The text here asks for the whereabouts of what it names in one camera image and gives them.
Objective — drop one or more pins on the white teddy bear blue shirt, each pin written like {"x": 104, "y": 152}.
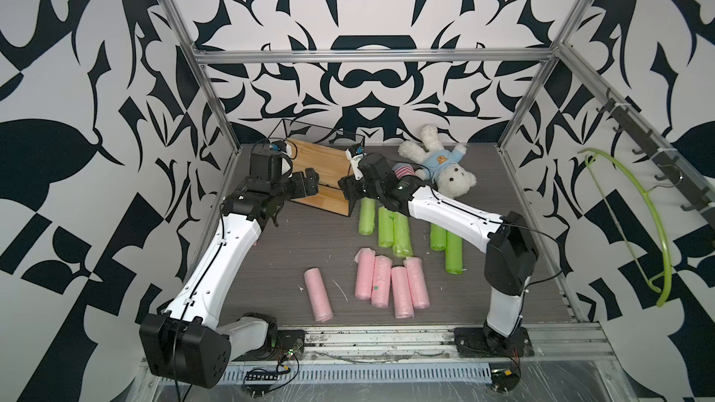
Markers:
{"x": 438, "y": 164}

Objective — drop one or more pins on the green plastic hanger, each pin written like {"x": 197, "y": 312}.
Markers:
{"x": 660, "y": 283}

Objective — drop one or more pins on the green trash bag roll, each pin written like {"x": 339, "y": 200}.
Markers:
{"x": 367, "y": 214}
{"x": 453, "y": 254}
{"x": 386, "y": 230}
{"x": 402, "y": 239}
{"x": 438, "y": 238}

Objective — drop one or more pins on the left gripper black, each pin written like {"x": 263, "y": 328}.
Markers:
{"x": 311, "y": 183}

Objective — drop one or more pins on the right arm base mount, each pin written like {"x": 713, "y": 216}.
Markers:
{"x": 485, "y": 342}

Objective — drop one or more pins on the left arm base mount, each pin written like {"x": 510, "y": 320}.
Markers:
{"x": 278, "y": 340}

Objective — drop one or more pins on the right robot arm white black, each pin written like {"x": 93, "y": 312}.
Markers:
{"x": 506, "y": 241}

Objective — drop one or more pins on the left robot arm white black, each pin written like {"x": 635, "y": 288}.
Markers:
{"x": 186, "y": 343}

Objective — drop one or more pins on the small doll striped hat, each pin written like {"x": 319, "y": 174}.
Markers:
{"x": 403, "y": 169}

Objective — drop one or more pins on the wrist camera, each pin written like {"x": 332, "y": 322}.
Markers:
{"x": 354, "y": 154}
{"x": 281, "y": 147}

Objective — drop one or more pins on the black wall hook rack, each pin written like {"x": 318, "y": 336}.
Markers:
{"x": 645, "y": 143}

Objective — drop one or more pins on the pink trash bag roll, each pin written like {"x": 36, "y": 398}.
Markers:
{"x": 364, "y": 259}
{"x": 417, "y": 282}
{"x": 403, "y": 305}
{"x": 381, "y": 281}
{"x": 318, "y": 296}

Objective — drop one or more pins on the wooden wire shelf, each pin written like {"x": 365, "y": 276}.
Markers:
{"x": 324, "y": 150}

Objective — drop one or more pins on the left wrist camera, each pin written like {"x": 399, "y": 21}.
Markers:
{"x": 281, "y": 147}

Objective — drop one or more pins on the black round floor plug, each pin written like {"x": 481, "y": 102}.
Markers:
{"x": 505, "y": 380}

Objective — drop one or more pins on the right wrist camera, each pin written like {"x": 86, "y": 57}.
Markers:
{"x": 354, "y": 154}

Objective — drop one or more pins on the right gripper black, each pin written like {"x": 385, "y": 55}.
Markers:
{"x": 348, "y": 186}

